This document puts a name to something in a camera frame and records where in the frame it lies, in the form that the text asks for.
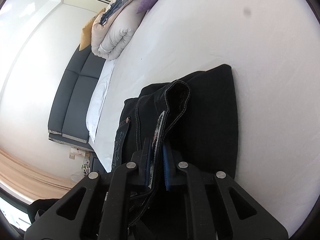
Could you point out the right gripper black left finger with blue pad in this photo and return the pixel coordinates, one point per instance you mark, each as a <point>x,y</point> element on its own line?
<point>98,207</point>

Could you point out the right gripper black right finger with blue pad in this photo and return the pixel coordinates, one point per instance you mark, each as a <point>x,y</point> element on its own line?
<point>216,206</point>

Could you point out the black denim pants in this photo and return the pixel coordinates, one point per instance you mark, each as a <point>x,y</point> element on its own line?
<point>196,117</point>

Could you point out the dark grey padded headboard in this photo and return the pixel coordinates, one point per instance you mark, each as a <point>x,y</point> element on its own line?
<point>67,119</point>

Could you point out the white flat pillow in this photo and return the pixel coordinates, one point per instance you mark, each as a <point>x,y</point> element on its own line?
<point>98,98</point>

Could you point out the folded beige duvet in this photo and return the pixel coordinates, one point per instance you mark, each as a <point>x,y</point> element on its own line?
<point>109,39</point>

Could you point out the mustard yellow pillow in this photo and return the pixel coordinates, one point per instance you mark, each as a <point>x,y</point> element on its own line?
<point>86,33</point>

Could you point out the white bed mattress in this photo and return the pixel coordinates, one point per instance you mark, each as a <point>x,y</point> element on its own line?
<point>273,49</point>

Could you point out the folded blue jeans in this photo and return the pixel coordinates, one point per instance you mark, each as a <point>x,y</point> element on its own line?
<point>115,5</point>

